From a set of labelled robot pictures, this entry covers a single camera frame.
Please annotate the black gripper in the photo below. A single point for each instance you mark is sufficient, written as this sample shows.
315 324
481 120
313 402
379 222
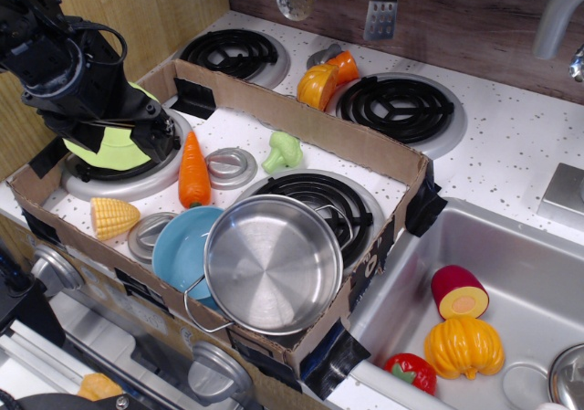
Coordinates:
93 93

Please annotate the green toy broccoli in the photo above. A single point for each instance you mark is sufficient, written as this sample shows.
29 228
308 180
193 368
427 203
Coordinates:
285 152

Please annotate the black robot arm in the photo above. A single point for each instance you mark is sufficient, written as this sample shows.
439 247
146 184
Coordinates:
30 30

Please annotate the stainless steel pot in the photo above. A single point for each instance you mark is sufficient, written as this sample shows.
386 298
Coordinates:
272 264

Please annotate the green plastic plate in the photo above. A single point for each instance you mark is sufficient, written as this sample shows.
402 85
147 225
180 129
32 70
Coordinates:
117 151

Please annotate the front left black burner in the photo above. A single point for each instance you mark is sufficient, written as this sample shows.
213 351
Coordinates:
134 188

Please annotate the yellow toy corn cob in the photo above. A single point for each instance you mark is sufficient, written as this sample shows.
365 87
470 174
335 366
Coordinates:
112 217

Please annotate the orange toy carrot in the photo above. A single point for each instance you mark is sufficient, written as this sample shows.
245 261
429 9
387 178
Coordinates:
194 187

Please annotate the light blue bowl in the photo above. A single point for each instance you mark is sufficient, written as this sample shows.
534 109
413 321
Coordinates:
178 252

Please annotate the cardboard fence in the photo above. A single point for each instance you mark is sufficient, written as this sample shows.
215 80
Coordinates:
321 356

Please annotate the grey stove knob left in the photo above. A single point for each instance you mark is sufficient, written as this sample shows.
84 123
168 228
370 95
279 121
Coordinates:
54 271

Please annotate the grey stove knob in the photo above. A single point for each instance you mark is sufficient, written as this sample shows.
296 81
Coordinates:
216 378
54 271

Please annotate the orange pumpkin half on stove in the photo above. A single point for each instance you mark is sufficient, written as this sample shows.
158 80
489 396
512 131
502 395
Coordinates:
318 85

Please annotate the orange toy pepper piece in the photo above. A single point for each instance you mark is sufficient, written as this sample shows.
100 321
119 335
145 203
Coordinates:
348 70

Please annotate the front right black burner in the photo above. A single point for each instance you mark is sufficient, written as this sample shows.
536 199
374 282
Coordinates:
351 211

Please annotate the orange toy at bottom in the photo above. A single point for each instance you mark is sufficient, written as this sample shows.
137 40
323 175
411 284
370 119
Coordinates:
98 386

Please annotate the grey stove knob right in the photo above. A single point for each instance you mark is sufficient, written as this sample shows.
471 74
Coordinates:
216 378

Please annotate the hanging metal spatula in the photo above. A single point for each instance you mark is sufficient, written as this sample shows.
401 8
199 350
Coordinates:
381 19

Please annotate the back right black burner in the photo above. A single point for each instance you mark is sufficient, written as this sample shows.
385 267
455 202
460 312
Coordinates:
414 110

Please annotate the red yellow toy fruit half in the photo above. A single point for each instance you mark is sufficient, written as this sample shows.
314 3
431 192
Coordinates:
458 293

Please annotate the red toy strawberry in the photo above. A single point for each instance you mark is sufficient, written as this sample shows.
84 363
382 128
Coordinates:
413 370

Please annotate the orange pumpkin half in sink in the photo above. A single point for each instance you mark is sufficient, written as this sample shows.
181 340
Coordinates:
465 346

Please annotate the grey faucet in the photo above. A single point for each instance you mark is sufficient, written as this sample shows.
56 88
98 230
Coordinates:
552 27

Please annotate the steel lid in sink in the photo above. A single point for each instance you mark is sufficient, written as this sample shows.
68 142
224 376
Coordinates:
565 378

